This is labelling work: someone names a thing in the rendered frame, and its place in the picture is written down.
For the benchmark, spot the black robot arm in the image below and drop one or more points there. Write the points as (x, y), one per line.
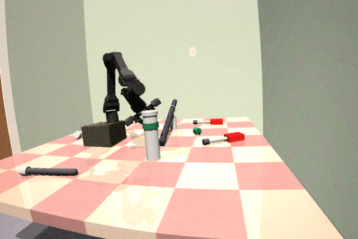
(134, 89)

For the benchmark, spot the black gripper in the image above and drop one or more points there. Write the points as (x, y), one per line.
(138, 106)

